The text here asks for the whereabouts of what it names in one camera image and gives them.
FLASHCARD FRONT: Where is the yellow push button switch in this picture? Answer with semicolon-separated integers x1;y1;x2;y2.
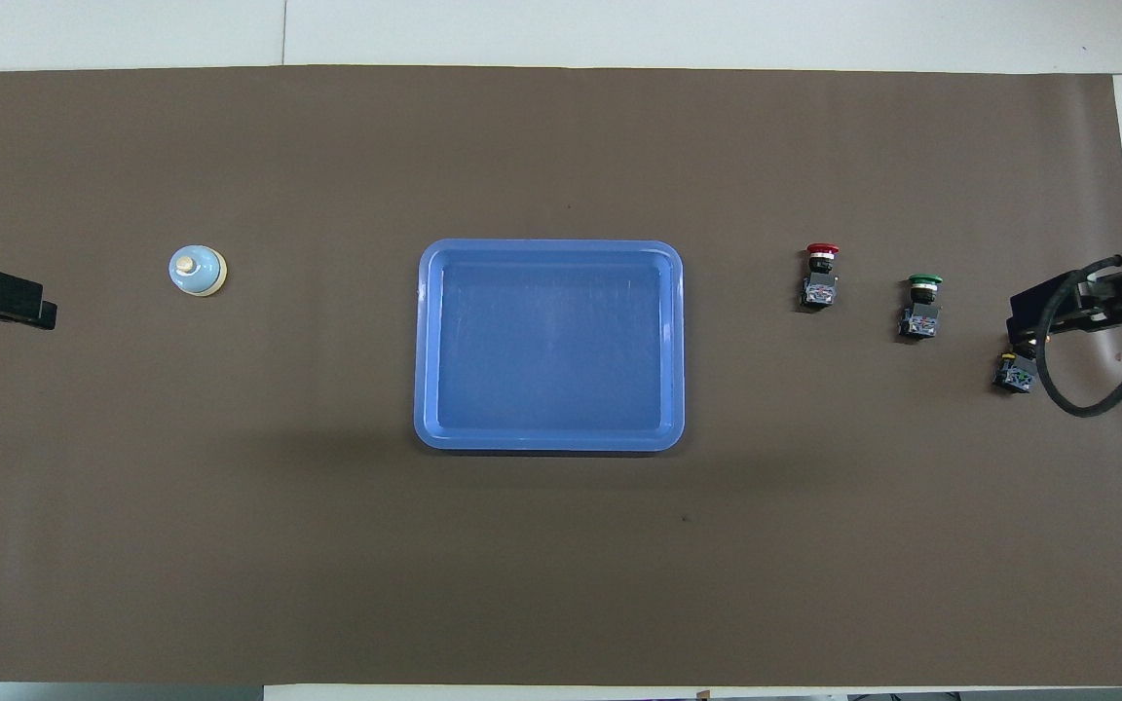
992;349;1039;395

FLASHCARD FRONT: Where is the green push button switch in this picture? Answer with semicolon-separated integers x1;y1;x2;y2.
897;275;945;342

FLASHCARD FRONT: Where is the red push button switch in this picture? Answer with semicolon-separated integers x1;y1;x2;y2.
799;242;841;313

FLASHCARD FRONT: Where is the light blue call bell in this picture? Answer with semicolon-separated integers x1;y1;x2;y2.
168;241;229;297

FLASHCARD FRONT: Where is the blue plastic tray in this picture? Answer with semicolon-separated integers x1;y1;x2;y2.
413;239;687;453

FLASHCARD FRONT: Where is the brown table mat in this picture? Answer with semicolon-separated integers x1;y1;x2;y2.
0;64;1122;688

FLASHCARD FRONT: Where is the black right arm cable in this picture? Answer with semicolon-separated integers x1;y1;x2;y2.
1032;255;1122;419

